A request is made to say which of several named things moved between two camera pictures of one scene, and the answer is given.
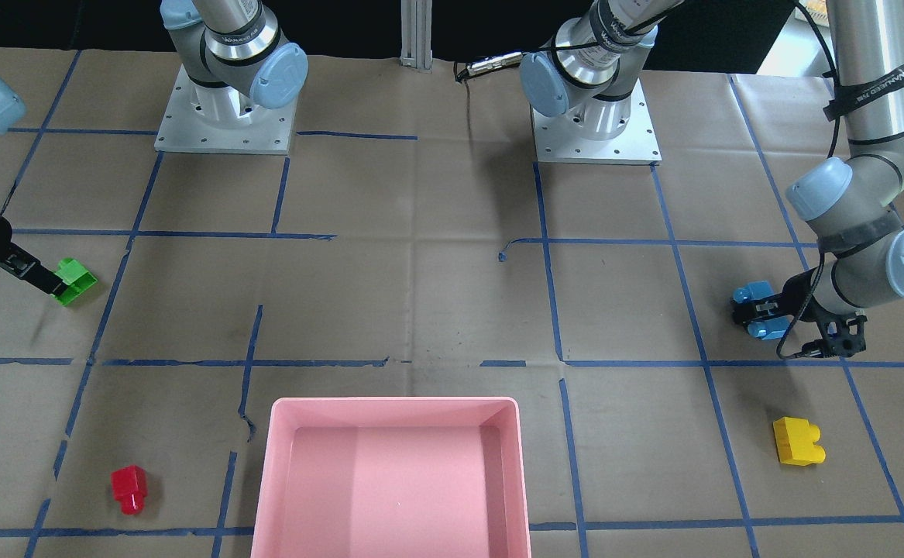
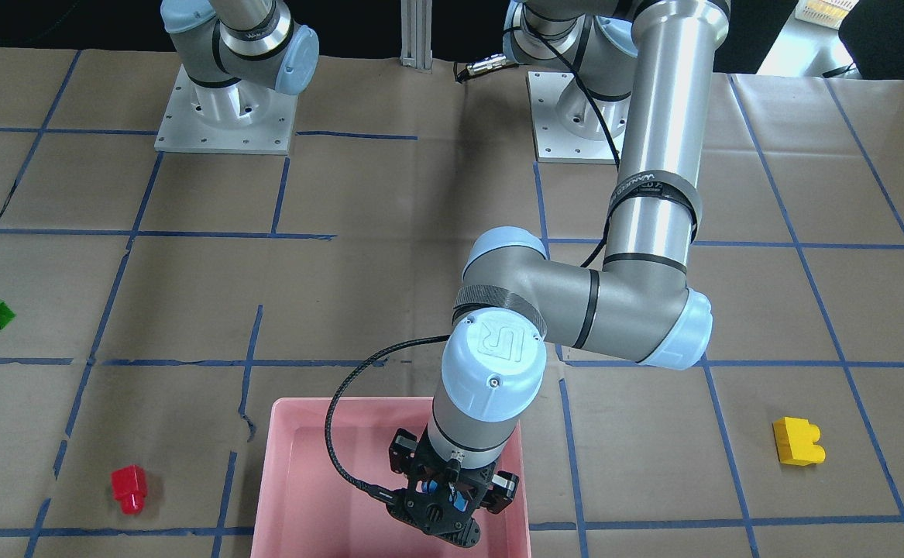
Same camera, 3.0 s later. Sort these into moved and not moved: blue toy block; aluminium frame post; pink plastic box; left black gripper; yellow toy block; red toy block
Moved: left black gripper; blue toy block
Not moved: red toy block; yellow toy block; pink plastic box; aluminium frame post
